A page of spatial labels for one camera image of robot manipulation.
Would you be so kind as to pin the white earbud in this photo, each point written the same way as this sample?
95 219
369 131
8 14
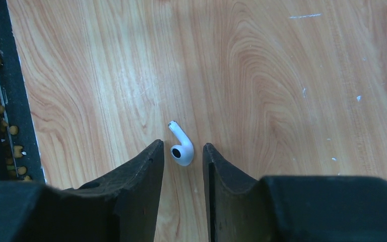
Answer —
183 153

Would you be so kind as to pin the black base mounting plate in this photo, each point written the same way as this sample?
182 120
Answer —
19 151

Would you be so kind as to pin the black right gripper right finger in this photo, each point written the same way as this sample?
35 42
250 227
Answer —
291 207

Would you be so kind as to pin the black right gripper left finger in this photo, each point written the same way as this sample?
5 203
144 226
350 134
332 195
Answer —
121 205

